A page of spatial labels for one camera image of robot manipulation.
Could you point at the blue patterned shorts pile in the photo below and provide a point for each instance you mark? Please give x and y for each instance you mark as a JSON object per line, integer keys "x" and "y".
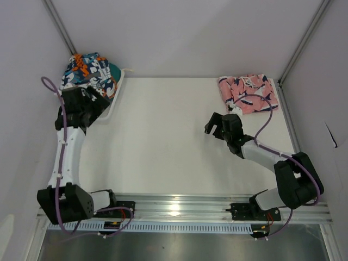
{"x": 92, "y": 70}

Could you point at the left aluminium frame post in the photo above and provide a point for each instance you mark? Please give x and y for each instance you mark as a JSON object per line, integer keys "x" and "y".
{"x": 58, "y": 23}

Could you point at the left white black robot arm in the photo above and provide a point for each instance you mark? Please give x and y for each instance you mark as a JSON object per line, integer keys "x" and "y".
{"x": 64, "y": 200}

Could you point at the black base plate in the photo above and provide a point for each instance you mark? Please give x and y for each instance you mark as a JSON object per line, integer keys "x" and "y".
{"x": 251, "y": 212}
{"x": 116, "y": 210}

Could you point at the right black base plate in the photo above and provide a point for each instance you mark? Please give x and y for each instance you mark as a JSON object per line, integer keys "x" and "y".
{"x": 251, "y": 212}

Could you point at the aluminium frame post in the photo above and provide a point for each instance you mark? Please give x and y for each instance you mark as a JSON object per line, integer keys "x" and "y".
{"x": 305, "y": 39}
{"x": 58, "y": 23}

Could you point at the white plastic basket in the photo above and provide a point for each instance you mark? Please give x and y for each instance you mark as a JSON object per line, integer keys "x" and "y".
{"x": 112, "y": 106}

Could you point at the right aluminium frame post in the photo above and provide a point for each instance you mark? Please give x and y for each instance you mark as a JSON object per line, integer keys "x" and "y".
{"x": 305, "y": 39}

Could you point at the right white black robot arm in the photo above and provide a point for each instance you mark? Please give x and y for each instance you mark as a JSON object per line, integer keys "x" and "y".
{"x": 298, "y": 183}

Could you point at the slotted white cable duct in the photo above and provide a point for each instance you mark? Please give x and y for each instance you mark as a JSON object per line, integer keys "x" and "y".
{"x": 166, "y": 227}

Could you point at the pink shark print shorts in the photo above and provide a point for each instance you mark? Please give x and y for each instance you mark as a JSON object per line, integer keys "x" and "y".
{"x": 253, "y": 93}

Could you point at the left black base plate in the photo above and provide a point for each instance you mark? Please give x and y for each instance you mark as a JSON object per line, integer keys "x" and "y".
{"x": 116, "y": 210}

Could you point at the aluminium mounting rail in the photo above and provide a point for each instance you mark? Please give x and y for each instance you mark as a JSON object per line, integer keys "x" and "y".
{"x": 208, "y": 208}

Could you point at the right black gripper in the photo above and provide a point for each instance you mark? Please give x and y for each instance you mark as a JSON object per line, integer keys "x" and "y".
{"x": 215, "y": 120}

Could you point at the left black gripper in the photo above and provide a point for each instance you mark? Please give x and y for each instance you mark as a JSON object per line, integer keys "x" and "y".
{"x": 99, "y": 104}

